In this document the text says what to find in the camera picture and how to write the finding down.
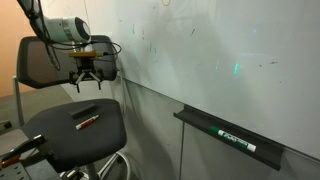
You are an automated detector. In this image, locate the black whiteboard duster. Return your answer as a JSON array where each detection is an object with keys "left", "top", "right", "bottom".
[{"left": 68, "top": 102, "right": 98, "bottom": 120}]

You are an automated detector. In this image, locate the black mesh office chair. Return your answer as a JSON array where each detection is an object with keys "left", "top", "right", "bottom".
[{"left": 11, "top": 34, "right": 132, "bottom": 180}]

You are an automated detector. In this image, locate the large whiteboard with writings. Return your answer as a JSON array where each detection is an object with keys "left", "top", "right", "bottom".
[{"left": 83, "top": 0, "right": 320, "bottom": 162}]

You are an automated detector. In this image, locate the small black bracket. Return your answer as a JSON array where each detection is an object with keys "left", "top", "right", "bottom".
[{"left": 0, "top": 120, "right": 13, "bottom": 133}]

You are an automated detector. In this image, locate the green whiteboard marker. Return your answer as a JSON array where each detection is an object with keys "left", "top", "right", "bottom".
[{"left": 208, "top": 125, "right": 258, "bottom": 154}]

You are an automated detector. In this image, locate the red whiteboard marker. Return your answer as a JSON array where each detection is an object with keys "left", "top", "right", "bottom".
[{"left": 74, "top": 114, "right": 100, "bottom": 131}]

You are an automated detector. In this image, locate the black marker tray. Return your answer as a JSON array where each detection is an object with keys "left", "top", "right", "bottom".
[{"left": 172, "top": 103, "right": 285, "bottom": 172}]

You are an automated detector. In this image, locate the black clamp with orange handle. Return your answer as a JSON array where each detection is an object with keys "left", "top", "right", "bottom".
[{"left": 0, "top": 133, "right": 46, "bottom": 169}]

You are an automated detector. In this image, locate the perforated metal plate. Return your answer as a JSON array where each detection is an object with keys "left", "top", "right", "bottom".
[{"left": 0, "top": 161, "right": 36, "bottom": 180}]

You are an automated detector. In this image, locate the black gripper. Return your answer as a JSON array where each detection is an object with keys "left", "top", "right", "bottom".
[{"left": 68, "top": 57, "right": 105, "bottom": 94}]

